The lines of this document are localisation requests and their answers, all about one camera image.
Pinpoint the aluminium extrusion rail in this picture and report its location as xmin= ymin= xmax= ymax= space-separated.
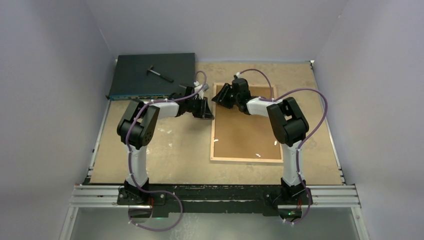
xmin=70 ymin=185 xmax=361 ymax=208

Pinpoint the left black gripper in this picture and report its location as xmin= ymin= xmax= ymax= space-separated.
xmin=185 ymin=97 xmax=214 ymax=120

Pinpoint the wooden picture frame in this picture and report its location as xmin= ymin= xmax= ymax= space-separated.
xmin=209 ymin=82 xmax=285 ymax=164

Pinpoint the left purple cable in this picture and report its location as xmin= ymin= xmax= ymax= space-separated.
xmin=125 ymin=70 xmax=208 ymax=233

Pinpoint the brown backing board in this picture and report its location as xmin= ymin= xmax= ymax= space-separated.
xmin=212 ymin=85 xmax=282 ymax=161

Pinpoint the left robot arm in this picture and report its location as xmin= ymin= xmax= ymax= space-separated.
xmin=116 ymin=82 xmax=215 ymax=205

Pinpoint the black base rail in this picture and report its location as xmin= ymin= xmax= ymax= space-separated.
xmin=117 ymin=183 xmax=312 ymax=218

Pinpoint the small black hammer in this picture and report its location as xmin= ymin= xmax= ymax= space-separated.
xmin=146 ymin=65 xmax=174 ymax=83

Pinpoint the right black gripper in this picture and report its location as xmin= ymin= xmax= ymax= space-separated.
xmin=212 ymin=83 xmax=241 ymax=109

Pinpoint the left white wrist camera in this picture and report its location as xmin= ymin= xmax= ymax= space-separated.
xmin=193 ymin=81 xmax=210 ymax=99

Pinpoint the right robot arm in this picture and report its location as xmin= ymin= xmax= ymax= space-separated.
xmin=212 ymin=78 xmax=310 ymax=204

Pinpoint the dark network switch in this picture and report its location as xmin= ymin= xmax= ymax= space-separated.
xmin=106 ymin=53 xmax=196 ymax=101

